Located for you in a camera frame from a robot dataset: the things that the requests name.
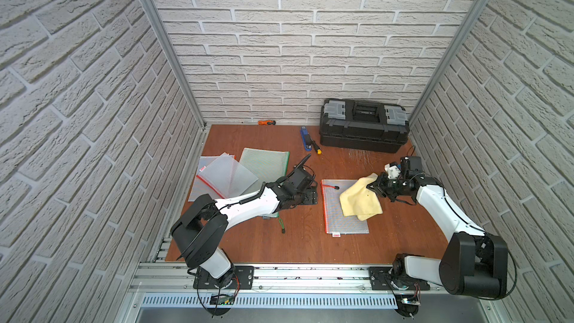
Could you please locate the yellow wiping cloth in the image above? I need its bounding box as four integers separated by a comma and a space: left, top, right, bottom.
339, 173, 383, 221

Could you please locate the white red zip document bag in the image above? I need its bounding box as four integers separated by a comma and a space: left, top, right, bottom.
198, 154, 258, 199

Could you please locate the red zip mesh document bag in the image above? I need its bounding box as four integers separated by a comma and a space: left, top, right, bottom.
188, 156, 221, 202

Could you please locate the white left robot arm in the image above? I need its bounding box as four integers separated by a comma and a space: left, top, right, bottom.
170, 177, 317, 279

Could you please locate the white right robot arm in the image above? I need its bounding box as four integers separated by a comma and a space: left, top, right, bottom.
366, 173, 517, 301

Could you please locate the green zip mesh document bag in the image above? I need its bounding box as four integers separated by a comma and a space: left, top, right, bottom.
237, 147, 291, 234

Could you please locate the yellow black screwdriver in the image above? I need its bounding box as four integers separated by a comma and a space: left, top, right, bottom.
312, 141, 322, 155

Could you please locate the blue utility knife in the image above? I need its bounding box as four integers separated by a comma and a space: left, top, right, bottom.
300, 127, 313, 151

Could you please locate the black plastic toolbox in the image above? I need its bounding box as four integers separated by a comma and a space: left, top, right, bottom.
319, 98, 410, 153

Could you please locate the orange black tool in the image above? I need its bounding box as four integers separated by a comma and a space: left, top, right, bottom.
258, 120, 277, 126

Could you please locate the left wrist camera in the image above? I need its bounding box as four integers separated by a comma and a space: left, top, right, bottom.
283, 154, 315, 194

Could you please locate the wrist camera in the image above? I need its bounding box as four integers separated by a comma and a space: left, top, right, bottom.
385, 156, 424, 179
283, 154, 315, 194

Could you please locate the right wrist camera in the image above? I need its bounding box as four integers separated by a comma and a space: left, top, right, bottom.
385, 156, 424, 179

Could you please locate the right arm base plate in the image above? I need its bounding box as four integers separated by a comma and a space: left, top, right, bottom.
368, 266, 431, 292

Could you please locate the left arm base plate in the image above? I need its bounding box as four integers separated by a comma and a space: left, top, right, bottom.
193, 266, 255, 290

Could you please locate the aluminium front rail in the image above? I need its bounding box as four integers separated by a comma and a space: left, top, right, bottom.
127, 262, 496, 297

